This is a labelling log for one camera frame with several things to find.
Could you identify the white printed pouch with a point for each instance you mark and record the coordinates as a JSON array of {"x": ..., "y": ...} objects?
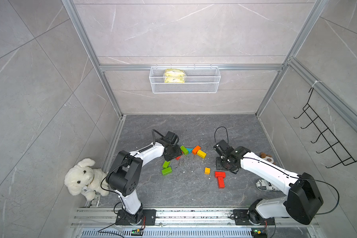
[{"x": 264, "y": 185}]

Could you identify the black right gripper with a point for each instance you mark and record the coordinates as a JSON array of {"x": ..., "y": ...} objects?
[{"x": 218, "y": 166}]

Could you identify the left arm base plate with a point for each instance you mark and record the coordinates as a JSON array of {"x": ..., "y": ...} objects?
[{"x": 136, "y": 217}]

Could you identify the small yellow-orange cube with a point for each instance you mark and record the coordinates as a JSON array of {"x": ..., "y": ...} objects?
[{"x": 207, "y": 171}]

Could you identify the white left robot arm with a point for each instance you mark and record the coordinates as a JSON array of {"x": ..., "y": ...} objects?
[{"x": 125, "y": 170}]

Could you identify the red block vertical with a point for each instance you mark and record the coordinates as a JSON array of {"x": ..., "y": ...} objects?
[{"x": 221, "y": 183}]

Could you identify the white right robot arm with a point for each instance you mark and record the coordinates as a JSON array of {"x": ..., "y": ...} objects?
[{"x": 302, "y": 198}]

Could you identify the black wall hook rack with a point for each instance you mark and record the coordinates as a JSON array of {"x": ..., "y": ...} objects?
[{"x": 341, "y": 153}]

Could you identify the green block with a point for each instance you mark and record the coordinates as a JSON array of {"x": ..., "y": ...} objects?
[
  {"x": 166, "y": 164},
  {"x": 184, "y": 150},
  {"x": 166, "y": 171}
]

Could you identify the yellow rectangular block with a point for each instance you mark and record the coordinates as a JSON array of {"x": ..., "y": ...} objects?
[{"x": 201, "y": 154}]

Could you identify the white plush dog toy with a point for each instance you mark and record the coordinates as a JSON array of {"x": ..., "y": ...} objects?
[{"x": 83, "y": 179}]

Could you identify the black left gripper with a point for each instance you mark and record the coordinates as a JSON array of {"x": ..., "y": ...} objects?
[{"x": 178, "y": 152}]

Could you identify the brown plush toy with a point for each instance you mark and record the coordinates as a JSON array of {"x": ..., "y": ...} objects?
[{"x": 267, "y": 158}]

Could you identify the aluminium mounting rail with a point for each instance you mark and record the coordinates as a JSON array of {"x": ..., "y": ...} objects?
[{"x": 163, "y": 217}]

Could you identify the yellow bag in basket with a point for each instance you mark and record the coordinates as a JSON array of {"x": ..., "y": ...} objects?
[{"x": 174, "y": 76}]

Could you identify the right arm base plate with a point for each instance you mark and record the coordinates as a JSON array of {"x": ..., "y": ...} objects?
[{"x": 243, "y": 217}]

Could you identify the white wire mesh basket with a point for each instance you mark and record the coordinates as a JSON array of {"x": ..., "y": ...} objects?
[{"x": 189, "y": 79}]

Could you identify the orange block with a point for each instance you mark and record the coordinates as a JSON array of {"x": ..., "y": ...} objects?
[{"x": 195, "y": 150}]

